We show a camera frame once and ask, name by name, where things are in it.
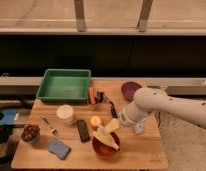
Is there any white cylindrical container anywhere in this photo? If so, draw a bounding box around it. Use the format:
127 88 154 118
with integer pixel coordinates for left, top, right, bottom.
56 105 74 125

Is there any light blue cloth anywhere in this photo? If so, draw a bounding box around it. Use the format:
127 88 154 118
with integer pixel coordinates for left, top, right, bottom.
133 121 145 135

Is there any black remote control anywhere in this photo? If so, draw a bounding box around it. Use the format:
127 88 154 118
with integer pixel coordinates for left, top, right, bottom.
76 120 90 143

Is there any yellow banana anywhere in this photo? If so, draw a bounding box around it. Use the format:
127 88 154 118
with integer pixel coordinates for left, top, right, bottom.
92 131 120 150

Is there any black handled knife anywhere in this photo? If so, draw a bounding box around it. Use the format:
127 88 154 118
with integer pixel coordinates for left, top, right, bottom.
108 100 118 118

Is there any green plastic tray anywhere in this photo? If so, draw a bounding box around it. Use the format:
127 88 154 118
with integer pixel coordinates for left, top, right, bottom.
36 69 91 103

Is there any bunch of red grapes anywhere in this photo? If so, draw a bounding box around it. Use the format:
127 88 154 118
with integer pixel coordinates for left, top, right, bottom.
21 124 40 144

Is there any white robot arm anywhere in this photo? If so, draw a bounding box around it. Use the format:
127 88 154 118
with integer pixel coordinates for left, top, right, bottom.
106 87 206 132

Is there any red bowl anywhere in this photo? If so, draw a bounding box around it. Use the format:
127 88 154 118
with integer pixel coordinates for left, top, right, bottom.
92 132 120 157

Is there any orange carrot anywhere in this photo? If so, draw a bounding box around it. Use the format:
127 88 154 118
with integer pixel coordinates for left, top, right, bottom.
89 87 96 105

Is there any purple bowl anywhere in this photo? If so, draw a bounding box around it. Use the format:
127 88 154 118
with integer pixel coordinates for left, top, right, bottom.
121 81 141 102

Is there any blue sponge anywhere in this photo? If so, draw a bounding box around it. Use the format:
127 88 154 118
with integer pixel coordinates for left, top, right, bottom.
47 138 71 160

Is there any small black toy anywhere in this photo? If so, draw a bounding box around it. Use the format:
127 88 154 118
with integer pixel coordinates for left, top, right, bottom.
97 91 105 103

